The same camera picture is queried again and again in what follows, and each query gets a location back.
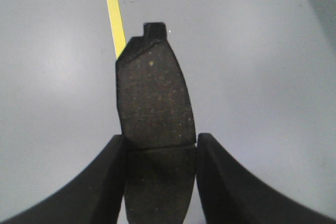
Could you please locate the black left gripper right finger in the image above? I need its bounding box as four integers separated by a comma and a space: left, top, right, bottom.
196, 133, 335, 223

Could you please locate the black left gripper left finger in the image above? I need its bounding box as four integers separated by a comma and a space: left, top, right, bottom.
4, 135, 126, 223

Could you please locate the dark brake pad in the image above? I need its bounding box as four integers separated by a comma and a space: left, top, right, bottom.
115, 23, 196, 223

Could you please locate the yellow floor tape line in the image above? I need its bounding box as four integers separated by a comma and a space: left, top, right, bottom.
107, 0, 126, 59

